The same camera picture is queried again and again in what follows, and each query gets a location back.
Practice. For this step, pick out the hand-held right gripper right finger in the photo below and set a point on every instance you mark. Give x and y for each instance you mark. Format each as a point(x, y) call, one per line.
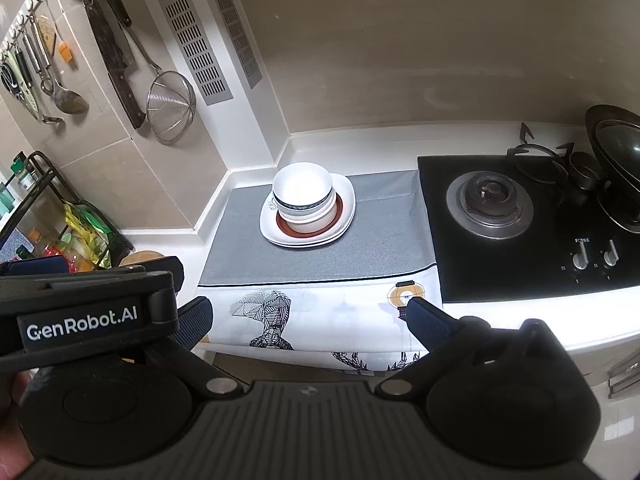
point(431, 321)

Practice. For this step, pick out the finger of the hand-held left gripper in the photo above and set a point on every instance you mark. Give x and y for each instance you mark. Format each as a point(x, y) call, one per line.
point(37, 264)
point(170, 265)

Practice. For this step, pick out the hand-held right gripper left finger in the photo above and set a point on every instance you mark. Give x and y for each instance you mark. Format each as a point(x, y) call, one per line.
point(196, 319)

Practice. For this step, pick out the brown round plate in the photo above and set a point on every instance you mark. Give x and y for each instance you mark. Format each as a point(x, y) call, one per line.
point(284, 225)

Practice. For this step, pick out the white square plate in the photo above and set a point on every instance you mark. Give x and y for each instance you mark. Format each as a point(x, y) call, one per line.
point(320, 240)

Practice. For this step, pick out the beige bowl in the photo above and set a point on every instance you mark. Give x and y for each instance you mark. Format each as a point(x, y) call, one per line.
point(310, 226)

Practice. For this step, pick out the white bowl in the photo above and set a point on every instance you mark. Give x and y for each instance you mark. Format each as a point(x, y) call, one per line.
point(300, 182)

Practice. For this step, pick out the person's left hand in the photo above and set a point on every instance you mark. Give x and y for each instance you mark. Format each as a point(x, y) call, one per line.
point(7, 410)

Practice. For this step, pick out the red packet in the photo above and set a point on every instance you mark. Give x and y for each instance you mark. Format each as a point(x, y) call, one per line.
point(62, 255)

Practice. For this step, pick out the wooden cutting board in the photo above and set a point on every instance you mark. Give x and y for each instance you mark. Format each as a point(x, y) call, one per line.
point(140, 258)

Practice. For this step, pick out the yellow green snack packet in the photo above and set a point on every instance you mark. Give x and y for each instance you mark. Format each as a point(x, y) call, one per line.
point(85, 232)

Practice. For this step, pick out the black gas stove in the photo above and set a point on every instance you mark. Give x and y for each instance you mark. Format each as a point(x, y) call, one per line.
point(500, 270)

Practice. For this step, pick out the green bottle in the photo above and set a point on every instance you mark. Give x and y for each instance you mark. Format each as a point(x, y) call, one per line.
point(22, 175)

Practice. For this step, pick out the grey and white printed mat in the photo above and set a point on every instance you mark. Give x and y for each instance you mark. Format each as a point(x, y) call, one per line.
point(380, 230)

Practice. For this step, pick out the metal mesh strainer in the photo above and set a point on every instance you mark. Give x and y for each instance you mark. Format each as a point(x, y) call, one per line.
point(170, 105)

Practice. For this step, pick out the metal ladle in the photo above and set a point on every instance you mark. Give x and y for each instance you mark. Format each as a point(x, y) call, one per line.
point(70, 100)

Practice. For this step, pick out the black stove pan support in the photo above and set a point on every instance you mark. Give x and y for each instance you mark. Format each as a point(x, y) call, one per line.
point(514, 153)

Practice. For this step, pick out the orange plastic scraper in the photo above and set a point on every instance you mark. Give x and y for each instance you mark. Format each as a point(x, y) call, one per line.
point(66, 52)

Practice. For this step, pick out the small metal cup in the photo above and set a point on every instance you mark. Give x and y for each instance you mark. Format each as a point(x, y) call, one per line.
point(586, 172)

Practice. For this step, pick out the metal vent grille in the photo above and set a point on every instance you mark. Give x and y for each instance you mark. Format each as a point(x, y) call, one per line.
point(195, 45)

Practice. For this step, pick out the wooden spatula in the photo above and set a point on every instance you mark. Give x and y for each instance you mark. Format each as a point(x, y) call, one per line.
point(47, 35)

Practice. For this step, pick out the black wok with lid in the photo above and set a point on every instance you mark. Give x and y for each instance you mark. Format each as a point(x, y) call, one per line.
point(620, 160)

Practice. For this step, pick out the hanging utensils on rail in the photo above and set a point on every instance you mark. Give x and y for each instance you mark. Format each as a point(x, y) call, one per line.
point(30, 97)

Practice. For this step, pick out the wall rail with hooks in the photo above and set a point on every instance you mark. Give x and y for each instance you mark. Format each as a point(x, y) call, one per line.
point(35, 0)

